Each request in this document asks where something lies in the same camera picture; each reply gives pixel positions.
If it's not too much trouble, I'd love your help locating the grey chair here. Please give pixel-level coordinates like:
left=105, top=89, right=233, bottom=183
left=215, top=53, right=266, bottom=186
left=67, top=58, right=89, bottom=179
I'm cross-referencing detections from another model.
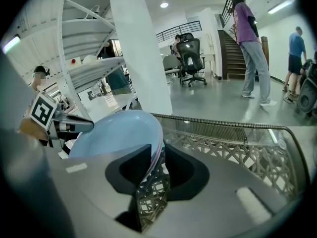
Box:
left=162, top=55, right=183, bottom=78

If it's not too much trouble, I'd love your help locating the black mesh office chair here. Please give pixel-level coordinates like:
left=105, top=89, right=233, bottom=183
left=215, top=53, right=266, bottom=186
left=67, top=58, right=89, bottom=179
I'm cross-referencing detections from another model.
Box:
left=177, top=33, right=208, bottom=88

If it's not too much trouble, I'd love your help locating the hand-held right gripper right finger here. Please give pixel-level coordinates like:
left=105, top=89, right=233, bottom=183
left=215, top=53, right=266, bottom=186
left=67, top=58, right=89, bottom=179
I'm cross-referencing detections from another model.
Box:
left=153, top=144, right=302, bottom=236

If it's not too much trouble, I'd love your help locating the pink big plate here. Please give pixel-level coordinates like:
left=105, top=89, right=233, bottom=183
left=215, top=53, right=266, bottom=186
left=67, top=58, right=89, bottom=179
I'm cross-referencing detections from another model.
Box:
left=145, top=139, right=163, bottom=180

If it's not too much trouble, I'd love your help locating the dark wooden staircase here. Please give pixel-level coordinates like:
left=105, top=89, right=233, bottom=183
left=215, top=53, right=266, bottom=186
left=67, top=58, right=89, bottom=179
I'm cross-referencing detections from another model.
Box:
left=217, top=30, right=248, bottom=80

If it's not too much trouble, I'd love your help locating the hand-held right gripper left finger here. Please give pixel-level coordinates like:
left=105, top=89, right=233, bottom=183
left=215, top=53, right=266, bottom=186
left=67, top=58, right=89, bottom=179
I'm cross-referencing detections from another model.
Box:
left=44, top=144, right=153, bottom=235

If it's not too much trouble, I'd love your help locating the white box with red button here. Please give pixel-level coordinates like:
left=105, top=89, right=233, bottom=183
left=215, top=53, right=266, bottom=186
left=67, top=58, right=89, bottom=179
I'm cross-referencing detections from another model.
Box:
left=66, top=57, right=82, bottom=70

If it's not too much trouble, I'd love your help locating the white square pillar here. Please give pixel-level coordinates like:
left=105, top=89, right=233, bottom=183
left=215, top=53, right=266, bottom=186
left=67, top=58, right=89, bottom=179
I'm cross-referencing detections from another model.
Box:
left=107, top=0, right=173, bottom=116

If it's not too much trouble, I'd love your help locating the black wheeled machine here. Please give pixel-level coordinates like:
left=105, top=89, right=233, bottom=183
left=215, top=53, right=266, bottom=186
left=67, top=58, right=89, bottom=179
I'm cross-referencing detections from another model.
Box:
left=296, top=58, right=317, bottom=117

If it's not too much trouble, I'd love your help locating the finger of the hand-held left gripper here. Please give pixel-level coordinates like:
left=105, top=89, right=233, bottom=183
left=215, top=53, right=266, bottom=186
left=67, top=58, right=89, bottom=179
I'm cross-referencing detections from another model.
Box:
left=60, top=114, right=95, bottom=134

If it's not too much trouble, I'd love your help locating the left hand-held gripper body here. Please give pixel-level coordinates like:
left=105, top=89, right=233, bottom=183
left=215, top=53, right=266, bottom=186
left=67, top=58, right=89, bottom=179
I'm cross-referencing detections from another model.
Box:
left=29, top=91, right=66, bottom=146

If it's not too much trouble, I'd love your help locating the blue big plate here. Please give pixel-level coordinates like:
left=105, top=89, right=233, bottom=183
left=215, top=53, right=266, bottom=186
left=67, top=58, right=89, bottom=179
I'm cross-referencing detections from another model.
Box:
left=146, top=140, right=165, bottom=182
left=68, top=109, right=164, bottom=160

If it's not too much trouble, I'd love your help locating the black stair railing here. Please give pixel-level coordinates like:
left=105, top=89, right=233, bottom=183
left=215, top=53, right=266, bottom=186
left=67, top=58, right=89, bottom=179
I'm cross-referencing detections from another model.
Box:
left=220, top=0, right=248, bottom=29

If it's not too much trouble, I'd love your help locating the white metal shelf rack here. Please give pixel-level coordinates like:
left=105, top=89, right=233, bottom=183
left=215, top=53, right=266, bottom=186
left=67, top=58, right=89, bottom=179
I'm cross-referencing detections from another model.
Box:
left=56, top=0, right=139, bottom=123

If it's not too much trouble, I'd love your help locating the black balcony railing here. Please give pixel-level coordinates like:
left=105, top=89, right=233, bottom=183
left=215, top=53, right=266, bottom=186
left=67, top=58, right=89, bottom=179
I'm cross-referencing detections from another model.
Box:
left=156, top=20, right=203, bottom=44

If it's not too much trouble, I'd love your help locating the brown wooden stair post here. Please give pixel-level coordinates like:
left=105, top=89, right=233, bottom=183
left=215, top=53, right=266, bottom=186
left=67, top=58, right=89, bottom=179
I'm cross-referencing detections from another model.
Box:
left=260, top=36, right=269, bottom=66

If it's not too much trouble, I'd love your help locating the ceiling tube light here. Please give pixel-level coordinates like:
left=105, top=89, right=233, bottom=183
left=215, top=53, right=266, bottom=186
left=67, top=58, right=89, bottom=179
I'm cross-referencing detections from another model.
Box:
left=267, top=0, right=297, bottom=15
left=2, top=35, right=21, bottom=54

